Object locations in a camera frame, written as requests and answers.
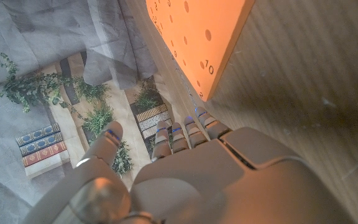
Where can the printed fabric backdrop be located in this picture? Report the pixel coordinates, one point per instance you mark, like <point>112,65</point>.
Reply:
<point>26,31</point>

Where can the orange peg board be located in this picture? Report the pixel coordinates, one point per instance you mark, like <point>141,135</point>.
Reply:
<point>204,46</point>

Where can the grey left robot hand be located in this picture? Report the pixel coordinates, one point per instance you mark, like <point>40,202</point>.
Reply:
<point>213,180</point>

